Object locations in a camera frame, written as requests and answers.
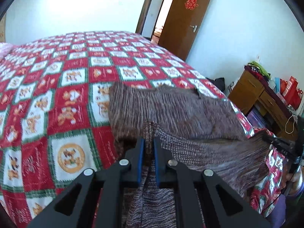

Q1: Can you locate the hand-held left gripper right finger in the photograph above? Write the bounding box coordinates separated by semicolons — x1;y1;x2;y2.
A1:
153;137;273;228

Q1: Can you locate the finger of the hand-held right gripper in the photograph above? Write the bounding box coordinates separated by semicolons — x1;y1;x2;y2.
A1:
261;133;294;154

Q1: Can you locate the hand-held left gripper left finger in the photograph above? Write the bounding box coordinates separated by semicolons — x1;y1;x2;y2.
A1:
27;138;145;228

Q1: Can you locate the brown knitted sweater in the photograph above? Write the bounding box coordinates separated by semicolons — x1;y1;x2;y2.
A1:
108;82;272;228

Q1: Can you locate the dark folded clothes stack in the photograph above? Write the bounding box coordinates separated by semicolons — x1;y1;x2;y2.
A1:
245;65;270;82

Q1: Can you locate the person's right hand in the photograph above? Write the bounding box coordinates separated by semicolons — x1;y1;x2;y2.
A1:
286;168;303;192

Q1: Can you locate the purple storage box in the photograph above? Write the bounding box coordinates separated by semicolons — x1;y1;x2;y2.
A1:
247;108;268;129

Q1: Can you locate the large red gift bag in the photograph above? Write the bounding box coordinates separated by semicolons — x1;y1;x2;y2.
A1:
288;88;303;110

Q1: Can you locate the maroon desk cloth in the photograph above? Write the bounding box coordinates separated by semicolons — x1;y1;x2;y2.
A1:
245;66;302;124

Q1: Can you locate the small red gift bag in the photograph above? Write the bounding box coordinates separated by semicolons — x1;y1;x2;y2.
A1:
279;78;289;96

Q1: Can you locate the blue gift bag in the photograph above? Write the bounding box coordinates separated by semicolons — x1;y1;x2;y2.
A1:
272;77;281;93

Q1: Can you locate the tall red gift box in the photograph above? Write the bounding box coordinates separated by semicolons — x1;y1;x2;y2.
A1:
284;76;298;100

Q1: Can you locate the brown wooden desk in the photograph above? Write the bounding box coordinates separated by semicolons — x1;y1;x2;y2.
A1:
228;70;300;141

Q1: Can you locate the green folded cloth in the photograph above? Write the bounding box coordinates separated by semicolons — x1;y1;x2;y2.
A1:
248;61;272;79

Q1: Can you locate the black bag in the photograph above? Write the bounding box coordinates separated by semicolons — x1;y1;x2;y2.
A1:
207;77;225;91

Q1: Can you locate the red checkered printed blanket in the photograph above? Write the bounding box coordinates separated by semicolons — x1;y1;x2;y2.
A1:
0;31;288;228

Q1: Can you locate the brown wooden door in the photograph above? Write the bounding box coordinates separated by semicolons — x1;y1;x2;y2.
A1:
158;0;214;62

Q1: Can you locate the pink pillow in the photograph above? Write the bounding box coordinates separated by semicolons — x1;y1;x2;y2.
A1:
0;42;13;58

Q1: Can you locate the wooden headboard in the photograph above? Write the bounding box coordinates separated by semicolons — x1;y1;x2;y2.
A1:
0;17;6;44

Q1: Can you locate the white cable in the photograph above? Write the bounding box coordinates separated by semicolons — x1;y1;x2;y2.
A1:
285;115;298;135

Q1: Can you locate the brown wooden door frame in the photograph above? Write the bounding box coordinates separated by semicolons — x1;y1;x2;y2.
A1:
135;0;181;41

